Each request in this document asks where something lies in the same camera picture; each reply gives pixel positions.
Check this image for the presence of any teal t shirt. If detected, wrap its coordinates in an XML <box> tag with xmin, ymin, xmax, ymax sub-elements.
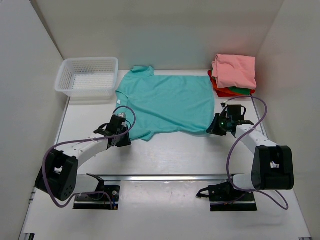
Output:
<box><xmin>115</xmin><ymin>66</ymin><xmax>215</xmax><ymax>141</ymax></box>

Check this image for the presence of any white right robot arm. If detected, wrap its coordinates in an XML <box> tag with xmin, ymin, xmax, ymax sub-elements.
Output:
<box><xmin>206</xmin><ymin>105</ymin><xmax>294</xmax><ymax>200</ymax></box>

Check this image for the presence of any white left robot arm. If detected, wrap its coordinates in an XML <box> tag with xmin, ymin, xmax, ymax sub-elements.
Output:
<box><xmin>35</xmin><ymin>112</ymin><xmax>132</xmax><ymax>207</ymax></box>

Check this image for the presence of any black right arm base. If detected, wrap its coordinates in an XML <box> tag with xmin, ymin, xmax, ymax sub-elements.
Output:
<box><xmin>195</xmin><ymin>174</ymin><xmax>258</xmax><ymax>212</ymax></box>

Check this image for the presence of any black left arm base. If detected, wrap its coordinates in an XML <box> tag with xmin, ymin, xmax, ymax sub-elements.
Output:
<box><xmin>73</xmin><ymin>174</ymin><xmax>121</xmax><ymax>211</ymax></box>

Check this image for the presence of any red folded t shirt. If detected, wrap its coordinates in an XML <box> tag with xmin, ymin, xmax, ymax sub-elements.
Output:
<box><xmin>207</xmin><ymin>69</ymin><xmax>256</xmax><ymax>98</ymax></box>

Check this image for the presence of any green folded t shirt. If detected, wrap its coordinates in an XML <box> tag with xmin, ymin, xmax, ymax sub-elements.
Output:
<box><xmin>226</xmin><ymin>86</ymin><xmax>255</xmax><ymax>96</ymax></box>

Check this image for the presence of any pink folded t shirt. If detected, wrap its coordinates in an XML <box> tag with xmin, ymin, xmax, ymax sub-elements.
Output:
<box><xmin>211</xmin><ymin>54</ymin><xmax>257</xmax><ymax>90</ymax></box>

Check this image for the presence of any white plastic basket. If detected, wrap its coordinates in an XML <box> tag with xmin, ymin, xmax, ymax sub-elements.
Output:
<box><xmin>54</xmin><ymin>57</ymin><xmax>119</xmax><ymax>99</ymax></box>

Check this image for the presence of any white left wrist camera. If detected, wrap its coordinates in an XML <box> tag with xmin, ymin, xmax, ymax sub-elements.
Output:
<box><xmin>115</xmin><ymin>112</ymin><xmax>127</xmax><ymax>119</ymax></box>

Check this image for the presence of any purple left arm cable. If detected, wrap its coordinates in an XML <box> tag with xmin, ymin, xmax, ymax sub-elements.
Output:
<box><xmin>42</xmin><ymin>105</ymin><xmax>137</xmax><ymax>210</ymax></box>

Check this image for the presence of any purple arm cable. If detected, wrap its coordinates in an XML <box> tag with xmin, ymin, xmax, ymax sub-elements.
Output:
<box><xmin>209</xmin><ymin>96</ymin><xmax>290</xmax><ymax>210</ymax></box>
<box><xmin>42</xmin><ymin>105</ymin><xmax>137</xmax><ymax>210</ymax></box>

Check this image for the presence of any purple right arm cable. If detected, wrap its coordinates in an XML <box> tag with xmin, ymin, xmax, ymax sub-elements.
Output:
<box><xmin>209</xmin><ymin>96</ymin><xmax>290</xmax><ymax>210</ymax></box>

